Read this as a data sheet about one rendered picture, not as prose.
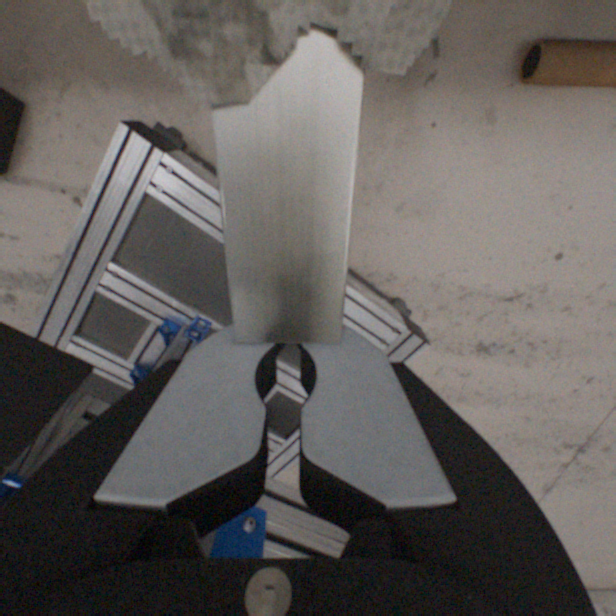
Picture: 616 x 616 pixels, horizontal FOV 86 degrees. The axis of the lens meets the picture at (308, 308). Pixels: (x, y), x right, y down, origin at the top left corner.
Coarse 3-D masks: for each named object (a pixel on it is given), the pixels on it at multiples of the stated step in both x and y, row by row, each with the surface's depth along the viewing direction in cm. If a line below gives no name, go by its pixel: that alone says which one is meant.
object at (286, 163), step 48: (336, 48) 6; (288, 96) 6; (336, 96) 6; (240, 144) 7; (288, 144) 7; (336, 144) 7; (240, 192) 7; (288, 192) 7; (336, 192) 7; (240, 240) 8; (288, 240) 8; (336, 240) 8; (240, 288) 8; (288, 288) 8; (336, 288) 8; (240, 336) 9; (288, 336) 9; (336, 336) 9
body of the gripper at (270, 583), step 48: (192, 528) 5; (384, 528) 5; (96, 576) 4; (144, 576) 4; (192, 576) 4; (240, 576) 4; (288, 576) 4; (336, 576) 4; (384, 576) 4; (432, 576) 4
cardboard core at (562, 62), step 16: (528, 48) 74; (544, 48) 69; (560, 48) 69; (576, 48) 69; (592, 48) 69; (608, 48) 69; (528, 64) 76; (544, 64) 70; (560, 64) 70; (576, 64) 70; (592, 64) 70; (608, 64) 70; (528, 80) 74; (544, 80) 73; (560, 80) 73; (576, 80) 73; (592, 80) 73; (608, 80) 73
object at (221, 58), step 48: (96, 0) 6; (144, 0) 5; (192, 0) 5; (240, 0) 5; (288, 0) 5; (336, 0) 5; (384, 0) 5; (432, 0) 5; (144, 48) 6; (192, 48) 6; (240, 48) 6; (288, 48) 6; (384, 48) 6; (240, 96) 6
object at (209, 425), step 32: (192, 352) 9; (224, 352) 9; (256, 352) 9; (192, 384) 8; (224, 384) 8; (256, 384) 8; (160, 416) 7; (192, 416) 7; (224, 416) 7; (256, 416) 7; (128, 448) 6; (160, 448) 6; (192, 448) 7; (224, 448) 7; (256, 448) 7; (128, 480) 6; (160, 480) 6; (192, 480) 6; (224, 480) 6; (256, 480) 7; (192, 512) 6; (224, 512) 7
